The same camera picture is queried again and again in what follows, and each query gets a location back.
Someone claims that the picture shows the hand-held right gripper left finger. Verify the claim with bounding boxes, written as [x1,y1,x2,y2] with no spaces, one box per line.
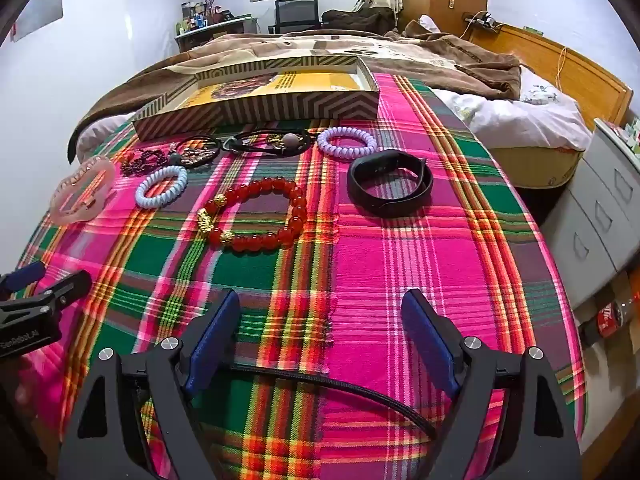
[57,287,241,480]

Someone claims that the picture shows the black office chair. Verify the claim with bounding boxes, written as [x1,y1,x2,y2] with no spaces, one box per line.
[268,0,322,36]

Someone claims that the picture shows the light blue spiral hair tie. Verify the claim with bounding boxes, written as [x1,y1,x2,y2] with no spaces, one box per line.
[135,165,190,209]

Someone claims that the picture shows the power strip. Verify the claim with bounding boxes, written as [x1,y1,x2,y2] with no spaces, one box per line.
[464,10,501,31]

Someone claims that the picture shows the black hair tie gold charms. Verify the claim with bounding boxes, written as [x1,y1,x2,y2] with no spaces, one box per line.
[170,134,223,167]

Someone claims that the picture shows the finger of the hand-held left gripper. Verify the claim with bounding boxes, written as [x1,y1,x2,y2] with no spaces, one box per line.
[0,261,45,301]
[27,269,94,318]

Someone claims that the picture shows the black smart band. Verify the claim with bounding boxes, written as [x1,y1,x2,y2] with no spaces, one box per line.
[347,156,434,215]

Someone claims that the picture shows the plaid blanket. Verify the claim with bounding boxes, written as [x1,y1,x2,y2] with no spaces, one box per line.
[10,72,586,480]

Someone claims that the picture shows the yellow cable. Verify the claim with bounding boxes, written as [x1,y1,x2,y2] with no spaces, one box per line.
[552,45,569,92]

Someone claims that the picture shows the black braided cable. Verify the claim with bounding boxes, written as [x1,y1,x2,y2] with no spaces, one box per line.
[227,364,441,441]

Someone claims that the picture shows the dark brown blanket pile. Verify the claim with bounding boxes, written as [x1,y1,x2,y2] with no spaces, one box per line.
[321,6,398,36]

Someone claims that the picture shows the purple spiral hair tie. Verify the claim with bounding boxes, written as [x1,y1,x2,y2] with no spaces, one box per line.
[316,126,377,162]

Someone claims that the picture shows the brown paw print blanket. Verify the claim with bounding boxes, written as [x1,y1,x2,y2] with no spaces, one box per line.
[67,20,523,163]

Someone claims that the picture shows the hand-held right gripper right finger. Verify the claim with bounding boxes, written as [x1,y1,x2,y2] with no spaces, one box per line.
[401,287,583,480]

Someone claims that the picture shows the grey drawer cabinet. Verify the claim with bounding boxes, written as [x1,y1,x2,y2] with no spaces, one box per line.
[542,117,640,311]

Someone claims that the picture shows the wooden shelf with items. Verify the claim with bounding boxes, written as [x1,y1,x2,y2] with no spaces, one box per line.
[175,15,258,53]

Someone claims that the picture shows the cola bottle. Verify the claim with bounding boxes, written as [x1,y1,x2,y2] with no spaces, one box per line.
[577,292,640,348]

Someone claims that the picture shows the black hair tie round bead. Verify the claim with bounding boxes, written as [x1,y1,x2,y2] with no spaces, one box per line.
[222,127,317,158]

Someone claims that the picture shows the wooden headboard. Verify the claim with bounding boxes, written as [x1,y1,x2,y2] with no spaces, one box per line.
[470,24,633,131]

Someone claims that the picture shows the dark red bead bracelet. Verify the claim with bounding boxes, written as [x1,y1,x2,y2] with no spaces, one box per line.
[120,147,171,178]

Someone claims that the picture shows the white floral bedsheet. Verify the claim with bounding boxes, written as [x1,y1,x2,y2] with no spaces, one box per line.
[75,67,593,161]

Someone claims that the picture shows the striped cardboard box tray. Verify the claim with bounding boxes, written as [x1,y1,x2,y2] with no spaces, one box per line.
[132,55,382,142]

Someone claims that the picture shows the group of small bottles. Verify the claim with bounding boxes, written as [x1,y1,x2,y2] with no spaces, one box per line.
[175,0,236,36]

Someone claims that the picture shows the pink hair claw clip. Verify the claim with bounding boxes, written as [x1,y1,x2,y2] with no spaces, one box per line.
[48,156,116,224]

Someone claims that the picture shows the colourful small boxes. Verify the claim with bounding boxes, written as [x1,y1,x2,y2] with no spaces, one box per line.
[617,115,640,151]

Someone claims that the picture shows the beige mattress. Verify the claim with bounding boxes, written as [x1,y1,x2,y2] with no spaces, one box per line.
[492,142,586,192]

